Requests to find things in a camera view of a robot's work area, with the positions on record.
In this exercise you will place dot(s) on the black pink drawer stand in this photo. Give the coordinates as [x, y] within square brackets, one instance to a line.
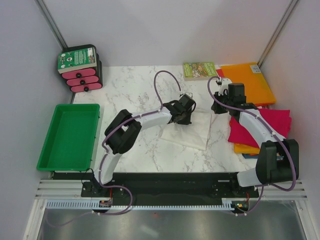
[84, 80]

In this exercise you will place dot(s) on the light green book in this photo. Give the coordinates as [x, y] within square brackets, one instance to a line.
[194, 71]

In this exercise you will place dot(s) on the white t shirt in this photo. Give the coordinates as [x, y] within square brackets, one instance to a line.
[194, 135]

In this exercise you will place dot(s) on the red folder under orange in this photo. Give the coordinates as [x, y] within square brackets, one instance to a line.
[221, 75]

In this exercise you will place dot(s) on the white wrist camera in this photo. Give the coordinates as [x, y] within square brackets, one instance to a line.
[189, 94]
[223, 84]

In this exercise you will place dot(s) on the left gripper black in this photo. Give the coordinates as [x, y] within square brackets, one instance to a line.
[187, 121]

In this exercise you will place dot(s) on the right aluminium frame post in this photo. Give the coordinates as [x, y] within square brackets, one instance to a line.
[278, 30]

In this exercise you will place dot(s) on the orange plastic folder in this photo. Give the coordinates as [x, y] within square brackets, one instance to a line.
[256, 88]

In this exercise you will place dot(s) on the white slotted cable duct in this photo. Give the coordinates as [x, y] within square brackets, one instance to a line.
[96, 204]

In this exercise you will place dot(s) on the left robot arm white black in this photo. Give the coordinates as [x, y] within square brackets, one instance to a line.
[122, 132]

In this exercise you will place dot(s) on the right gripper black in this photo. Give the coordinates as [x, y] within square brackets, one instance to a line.
[215, 108]

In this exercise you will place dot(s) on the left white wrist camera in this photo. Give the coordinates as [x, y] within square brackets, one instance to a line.
[189, 94]

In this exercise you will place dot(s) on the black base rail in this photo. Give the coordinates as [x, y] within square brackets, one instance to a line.
[164, 188]

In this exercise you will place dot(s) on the left aluminium frame post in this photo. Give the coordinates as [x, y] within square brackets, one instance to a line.
[51, 23]

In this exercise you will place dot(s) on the green book on stand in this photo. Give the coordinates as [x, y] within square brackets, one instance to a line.
[76, 60]

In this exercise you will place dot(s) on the green plastic tray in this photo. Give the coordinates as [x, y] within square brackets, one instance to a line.
[70, 138]

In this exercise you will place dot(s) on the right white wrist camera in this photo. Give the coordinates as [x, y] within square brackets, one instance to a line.
[223, 84]

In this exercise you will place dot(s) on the aluminium frame post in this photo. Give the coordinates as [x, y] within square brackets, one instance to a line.
[278, 30]
[51, 23]

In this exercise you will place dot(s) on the magenta folded t shirt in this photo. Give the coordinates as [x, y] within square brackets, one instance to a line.
[278, 119]

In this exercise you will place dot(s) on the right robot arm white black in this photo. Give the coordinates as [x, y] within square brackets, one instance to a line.
[278, 159]

